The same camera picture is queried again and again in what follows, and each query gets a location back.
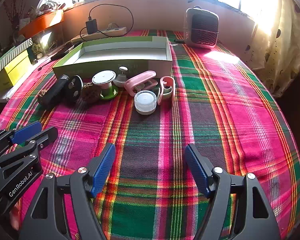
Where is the black smartphone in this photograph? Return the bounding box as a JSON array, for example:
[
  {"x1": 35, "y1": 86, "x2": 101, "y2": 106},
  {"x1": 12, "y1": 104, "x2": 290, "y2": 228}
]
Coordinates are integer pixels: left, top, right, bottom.
[{"x1": 50, "y1": 41, "x2": 82, "y2": 61}]

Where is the small black usb stick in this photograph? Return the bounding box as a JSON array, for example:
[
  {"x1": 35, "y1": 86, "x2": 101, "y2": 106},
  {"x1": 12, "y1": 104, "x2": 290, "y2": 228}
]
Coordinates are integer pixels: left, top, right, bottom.
[{"x1": 174, "y1": 39, "x2": 185, "y2": 44}]

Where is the pink oblong case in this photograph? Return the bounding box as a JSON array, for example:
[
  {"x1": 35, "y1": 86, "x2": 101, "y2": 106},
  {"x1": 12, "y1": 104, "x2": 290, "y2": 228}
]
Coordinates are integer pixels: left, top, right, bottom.
[{"x1": 124, "y1": 70, "x2": 158, "y2": 97}]

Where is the white power strip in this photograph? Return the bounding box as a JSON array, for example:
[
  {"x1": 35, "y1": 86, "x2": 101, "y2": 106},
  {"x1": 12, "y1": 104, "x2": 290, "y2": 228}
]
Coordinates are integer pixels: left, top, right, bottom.
[{"x1": 71, "y1": 27, "x2": 127, "y2": 43}]

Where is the orange tray shelf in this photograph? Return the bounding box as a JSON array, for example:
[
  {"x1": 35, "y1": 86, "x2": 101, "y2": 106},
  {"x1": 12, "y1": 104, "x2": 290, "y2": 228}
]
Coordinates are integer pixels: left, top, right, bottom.
[{"x1": 18, "y1": 9, "x2": 64, "y2": 39}]

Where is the black charger cable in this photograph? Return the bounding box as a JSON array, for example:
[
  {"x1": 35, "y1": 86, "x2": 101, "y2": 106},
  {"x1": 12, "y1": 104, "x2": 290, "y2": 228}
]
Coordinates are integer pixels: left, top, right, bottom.
[{"x1": 79, "y1": 3, "x2": 135, "y2": 42}]

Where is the black round disc device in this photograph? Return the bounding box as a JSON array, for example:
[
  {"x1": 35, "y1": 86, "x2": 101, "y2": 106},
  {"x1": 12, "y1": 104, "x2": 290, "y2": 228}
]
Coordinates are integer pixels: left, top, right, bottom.
[{"x1": 64, "y1": 75, "x2": 83, "y2": 103}]

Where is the black charger adapter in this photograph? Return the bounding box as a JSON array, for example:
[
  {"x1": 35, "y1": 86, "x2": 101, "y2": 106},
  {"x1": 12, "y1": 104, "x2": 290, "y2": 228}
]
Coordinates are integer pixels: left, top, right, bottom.
[{"x1": 85, "y1": 16, "x2": 98, "y2": 34}]

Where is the yellow box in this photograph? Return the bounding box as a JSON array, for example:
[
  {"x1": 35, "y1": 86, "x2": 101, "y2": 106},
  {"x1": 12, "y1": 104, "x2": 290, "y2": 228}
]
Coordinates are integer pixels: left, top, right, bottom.
[{"x1": 0, "y1": 51, "x2": 32, "y2": 92}]

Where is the white round cream jar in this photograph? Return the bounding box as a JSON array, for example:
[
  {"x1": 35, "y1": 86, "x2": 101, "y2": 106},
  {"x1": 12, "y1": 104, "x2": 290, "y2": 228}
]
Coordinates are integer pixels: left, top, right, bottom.
[{"x1": 134, "y1": 90, "x2": 157, "y2": 115}]

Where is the black rectangular device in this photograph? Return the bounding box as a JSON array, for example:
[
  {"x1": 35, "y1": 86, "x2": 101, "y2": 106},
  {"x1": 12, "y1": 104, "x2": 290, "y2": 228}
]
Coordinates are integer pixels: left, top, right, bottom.
[{"x1": 38, "y1": 75, "x2": 69, "y2": 111}]

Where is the brown walnut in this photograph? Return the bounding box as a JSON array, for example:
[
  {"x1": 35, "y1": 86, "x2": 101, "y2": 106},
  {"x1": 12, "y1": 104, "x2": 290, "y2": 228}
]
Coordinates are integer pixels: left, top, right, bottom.
[
  {"x1": 80, "y1": 82, "x2": 101, "y2": 104},
  {"x1": 38, "y1": 89, "x2": 47, "y2": 98}
]

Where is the pink white clip holder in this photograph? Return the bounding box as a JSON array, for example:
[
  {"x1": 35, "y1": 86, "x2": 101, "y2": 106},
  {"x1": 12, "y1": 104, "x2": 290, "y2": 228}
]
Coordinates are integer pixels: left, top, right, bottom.
[{"x1": 157, "y1": 76, "x2": 175, "y2": 105}]

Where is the plaid pink green bedspread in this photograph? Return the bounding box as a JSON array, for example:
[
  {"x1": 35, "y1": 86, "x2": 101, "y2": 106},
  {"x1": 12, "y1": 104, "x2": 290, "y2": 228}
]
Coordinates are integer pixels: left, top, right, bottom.
[{"x1": 0, "y1": 30, "x2": 300, "y2": 239}]

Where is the green striped box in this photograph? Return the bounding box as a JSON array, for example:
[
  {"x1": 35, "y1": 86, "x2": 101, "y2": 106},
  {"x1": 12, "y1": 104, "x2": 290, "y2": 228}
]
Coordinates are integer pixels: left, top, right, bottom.
[{"x1": 0, "y1": 38, "x2": 33, "y2": 72}]

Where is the cream patterned curtain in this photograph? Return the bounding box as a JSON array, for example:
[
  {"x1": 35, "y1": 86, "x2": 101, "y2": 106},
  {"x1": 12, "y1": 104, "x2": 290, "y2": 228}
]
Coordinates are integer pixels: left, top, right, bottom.
[{"x1": 246, "y1": 0, "x2": 300, "y2": 98}]

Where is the green white cardboard tray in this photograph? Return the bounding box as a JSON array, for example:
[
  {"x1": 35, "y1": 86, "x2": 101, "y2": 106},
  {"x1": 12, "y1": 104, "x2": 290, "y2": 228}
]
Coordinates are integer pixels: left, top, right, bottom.
[{"x1": 52, "y1": 36, "x2": 172, "y2": 79}]

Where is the grey portable fan heater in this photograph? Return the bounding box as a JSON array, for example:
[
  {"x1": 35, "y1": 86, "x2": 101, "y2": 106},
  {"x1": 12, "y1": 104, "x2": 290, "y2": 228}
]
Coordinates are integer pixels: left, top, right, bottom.
[{"x1": 183, "y1": 6, "x2": 219, "y2": 49}]

